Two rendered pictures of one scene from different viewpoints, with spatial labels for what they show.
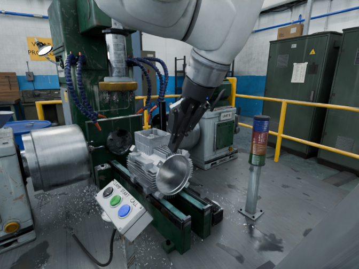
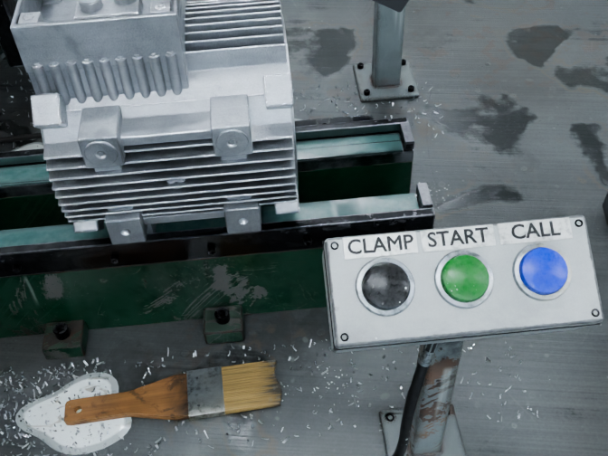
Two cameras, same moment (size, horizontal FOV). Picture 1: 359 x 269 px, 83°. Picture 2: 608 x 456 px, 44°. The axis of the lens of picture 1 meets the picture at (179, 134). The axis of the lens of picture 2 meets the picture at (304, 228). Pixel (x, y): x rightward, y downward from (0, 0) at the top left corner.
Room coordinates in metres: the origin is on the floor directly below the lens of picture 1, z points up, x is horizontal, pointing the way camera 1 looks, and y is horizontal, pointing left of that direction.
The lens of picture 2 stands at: (0.34, 0.45, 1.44)
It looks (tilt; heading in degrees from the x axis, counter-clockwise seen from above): 48 degrees down; 306
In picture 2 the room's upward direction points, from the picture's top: 3 degrees counter-clockwise
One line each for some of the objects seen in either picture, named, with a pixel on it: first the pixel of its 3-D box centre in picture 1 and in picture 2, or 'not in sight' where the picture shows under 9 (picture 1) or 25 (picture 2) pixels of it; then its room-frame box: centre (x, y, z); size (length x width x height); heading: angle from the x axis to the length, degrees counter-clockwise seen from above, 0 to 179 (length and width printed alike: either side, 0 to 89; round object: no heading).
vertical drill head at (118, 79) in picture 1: (116, 60); not in sight; (1.00, 0.29, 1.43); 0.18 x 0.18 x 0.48
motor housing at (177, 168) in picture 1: (159, 166); (177, 113); (0.74, 0.08, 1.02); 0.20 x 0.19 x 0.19; 39
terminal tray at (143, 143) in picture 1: (153, 141); (109, 25); (0.78, 0.11, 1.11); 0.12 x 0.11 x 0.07; 39
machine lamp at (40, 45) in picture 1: (51, 54); not in sight; (1.00, 0.59, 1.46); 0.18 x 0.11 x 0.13; 39
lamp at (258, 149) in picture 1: (258, 147); not in sight; (0.74, -0.31, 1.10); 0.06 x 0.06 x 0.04
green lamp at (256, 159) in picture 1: (257, 157); not in sight; (0.74, -0.31, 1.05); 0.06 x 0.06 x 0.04
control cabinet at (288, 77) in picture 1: (295, 96); not in sight; (3.68, -2.08, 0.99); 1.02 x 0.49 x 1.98; 29
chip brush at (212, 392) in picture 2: not in sight; (174, 397); (0.67, 0.23, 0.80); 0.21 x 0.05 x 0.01; 42
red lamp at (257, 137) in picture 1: (259, 135); not in sight; (0.74, -0.31, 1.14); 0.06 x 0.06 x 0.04
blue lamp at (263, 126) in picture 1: (260, 124); not in sight; (0.74, -0.31, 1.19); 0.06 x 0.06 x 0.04
